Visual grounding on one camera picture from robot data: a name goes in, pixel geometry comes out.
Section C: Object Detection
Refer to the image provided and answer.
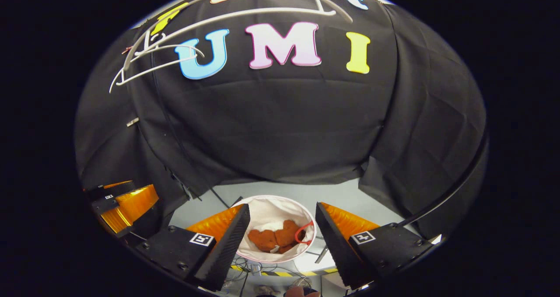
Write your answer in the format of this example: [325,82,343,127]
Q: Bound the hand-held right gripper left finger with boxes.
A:
[136,203,251,292]

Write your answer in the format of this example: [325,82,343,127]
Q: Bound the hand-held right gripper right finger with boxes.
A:
[315,202,442,291]

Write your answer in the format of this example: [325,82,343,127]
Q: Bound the orange corduroy shirt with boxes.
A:
[248,219,307,254]

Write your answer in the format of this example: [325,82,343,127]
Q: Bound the white laundry hamper red handles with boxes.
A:
[234,195,316,263]

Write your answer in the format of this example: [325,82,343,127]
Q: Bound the black clothes rack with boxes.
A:
[149,39,489,265]

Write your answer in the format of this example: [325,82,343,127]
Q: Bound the white clothes hanger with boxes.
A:
[122,0,354,72]
[108,43,206,94]

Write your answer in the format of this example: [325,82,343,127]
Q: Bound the yellow black floor tape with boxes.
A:
[231,266,338,277]

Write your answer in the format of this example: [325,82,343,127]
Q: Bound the black backdrop cloth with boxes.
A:
[74,0,488,241]

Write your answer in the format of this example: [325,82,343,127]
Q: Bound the tangle of floor cables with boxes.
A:
[221,258,263,291]

